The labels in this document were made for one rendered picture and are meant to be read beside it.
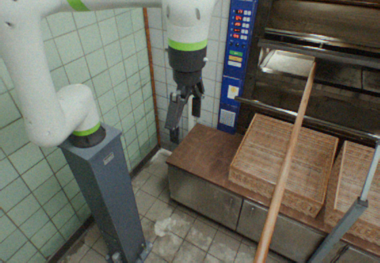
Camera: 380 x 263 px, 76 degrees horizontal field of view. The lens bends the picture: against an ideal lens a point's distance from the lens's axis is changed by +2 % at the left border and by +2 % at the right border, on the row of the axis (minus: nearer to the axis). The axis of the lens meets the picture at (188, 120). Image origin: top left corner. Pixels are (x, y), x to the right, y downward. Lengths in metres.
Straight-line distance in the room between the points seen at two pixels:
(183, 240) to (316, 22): 1.75
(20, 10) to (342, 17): 1.39
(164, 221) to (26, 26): 1.81
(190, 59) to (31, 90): 0.47
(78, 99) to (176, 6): 0.59
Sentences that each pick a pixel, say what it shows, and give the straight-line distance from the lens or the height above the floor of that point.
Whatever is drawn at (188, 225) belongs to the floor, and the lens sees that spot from 2.18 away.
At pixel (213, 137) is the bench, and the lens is 1.99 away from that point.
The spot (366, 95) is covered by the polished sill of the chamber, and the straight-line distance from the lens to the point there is 1.72.
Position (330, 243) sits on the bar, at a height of 0.57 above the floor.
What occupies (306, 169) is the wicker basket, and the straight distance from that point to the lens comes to 1.93.
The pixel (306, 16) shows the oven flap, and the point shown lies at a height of 1.55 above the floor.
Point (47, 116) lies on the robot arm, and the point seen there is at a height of 1.47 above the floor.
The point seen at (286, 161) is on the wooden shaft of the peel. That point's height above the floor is 1.20.
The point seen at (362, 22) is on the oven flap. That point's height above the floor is 1.55.
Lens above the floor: 1.93
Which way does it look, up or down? 39 degrees down
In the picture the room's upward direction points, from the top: straight up
